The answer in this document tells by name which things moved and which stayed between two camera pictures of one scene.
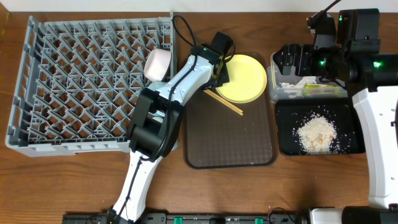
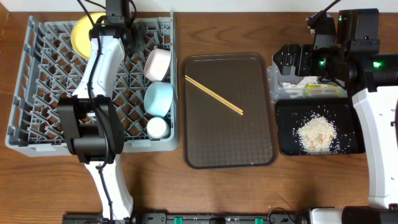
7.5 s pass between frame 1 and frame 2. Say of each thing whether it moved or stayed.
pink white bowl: stayed
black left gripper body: moved
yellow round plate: moved
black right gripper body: stayed
